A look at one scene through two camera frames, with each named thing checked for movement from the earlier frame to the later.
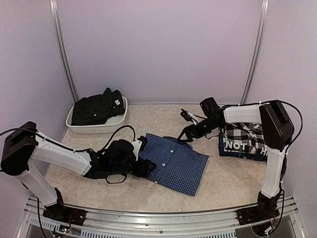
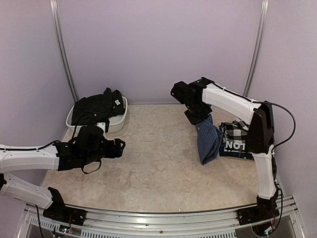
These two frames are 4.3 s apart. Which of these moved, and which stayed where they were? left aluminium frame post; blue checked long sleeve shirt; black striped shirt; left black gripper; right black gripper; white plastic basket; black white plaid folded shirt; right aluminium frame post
Moved: left black gripper; right black gripper; blue checked long sleeve shirt
Stayed: black white plaid folded shirt; left aluminium frame post; right aluminium frame post; black striped shirt; white plastic basket
